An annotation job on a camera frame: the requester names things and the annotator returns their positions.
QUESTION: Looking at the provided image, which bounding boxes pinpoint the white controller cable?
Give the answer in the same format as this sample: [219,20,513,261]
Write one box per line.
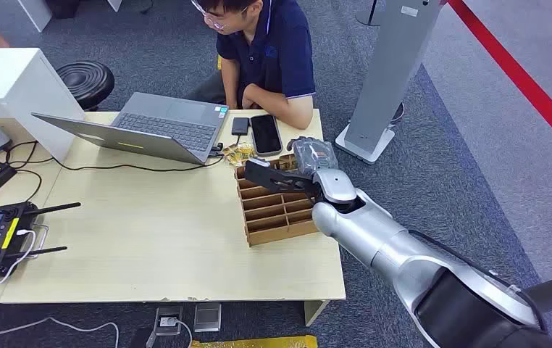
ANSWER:
[0,229,38,289]

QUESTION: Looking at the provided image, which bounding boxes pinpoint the red barrier band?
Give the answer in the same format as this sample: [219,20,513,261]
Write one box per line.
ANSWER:
[447,0,552,164]

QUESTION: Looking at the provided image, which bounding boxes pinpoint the grey open laptop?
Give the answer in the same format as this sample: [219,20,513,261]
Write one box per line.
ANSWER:
[31,92,230,166]

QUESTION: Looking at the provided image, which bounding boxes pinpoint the yellow strip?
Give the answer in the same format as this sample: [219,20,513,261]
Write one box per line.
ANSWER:
[190,335,319,348]

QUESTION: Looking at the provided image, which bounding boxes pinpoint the floor socket with plug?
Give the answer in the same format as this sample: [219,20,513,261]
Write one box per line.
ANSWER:
[153,306,184,337]

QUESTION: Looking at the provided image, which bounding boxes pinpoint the small black power bank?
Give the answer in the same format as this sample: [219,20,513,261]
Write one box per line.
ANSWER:
[231,117,251,137]

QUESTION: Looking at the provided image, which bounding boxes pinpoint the grey floor socket plate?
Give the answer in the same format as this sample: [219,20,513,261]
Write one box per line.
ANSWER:
[193,302,222,334]

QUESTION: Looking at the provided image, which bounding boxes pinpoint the grey kiosk stand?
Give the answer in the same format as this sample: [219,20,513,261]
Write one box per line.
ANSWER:
[335,0,446,166]

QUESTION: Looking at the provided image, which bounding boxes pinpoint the black smartphone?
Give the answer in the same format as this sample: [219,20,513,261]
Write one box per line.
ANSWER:
[250,114,284,157]

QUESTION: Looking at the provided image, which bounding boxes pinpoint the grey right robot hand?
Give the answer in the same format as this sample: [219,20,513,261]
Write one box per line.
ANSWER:
[287,136,340,177]

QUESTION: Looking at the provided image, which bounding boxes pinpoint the black round stand base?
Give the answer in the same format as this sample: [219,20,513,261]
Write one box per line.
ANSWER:
[355,0,383,28]

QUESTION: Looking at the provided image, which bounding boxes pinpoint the white furniture panel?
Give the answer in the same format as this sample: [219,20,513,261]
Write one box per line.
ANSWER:
[17,0,54,33]

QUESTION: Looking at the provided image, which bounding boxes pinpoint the white cabinet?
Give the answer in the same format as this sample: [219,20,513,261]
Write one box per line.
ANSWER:
[0,48,86,163]

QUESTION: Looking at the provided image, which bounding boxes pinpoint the black round stool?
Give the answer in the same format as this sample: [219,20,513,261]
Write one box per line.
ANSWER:
[55,61,116,112]

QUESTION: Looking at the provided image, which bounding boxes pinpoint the black laptop cable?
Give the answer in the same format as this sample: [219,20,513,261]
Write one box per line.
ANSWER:
[51,152,225,173]

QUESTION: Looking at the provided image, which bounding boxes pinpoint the black looped cable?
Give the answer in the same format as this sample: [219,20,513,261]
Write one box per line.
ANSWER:
[4,140,55,203]

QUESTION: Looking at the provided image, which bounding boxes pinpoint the white floor cable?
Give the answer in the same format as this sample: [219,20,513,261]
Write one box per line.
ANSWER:
[0,316,120,348]

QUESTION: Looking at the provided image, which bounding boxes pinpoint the wooden card organizer box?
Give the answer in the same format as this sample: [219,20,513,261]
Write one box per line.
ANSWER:
[234,153,319,248]

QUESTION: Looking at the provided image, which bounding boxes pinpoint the pale desk leg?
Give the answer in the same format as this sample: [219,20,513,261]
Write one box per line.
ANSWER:
[303,299,330,328]

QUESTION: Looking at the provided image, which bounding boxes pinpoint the golden snack wrappers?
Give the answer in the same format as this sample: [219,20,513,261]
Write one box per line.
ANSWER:
[222,143,256,167]

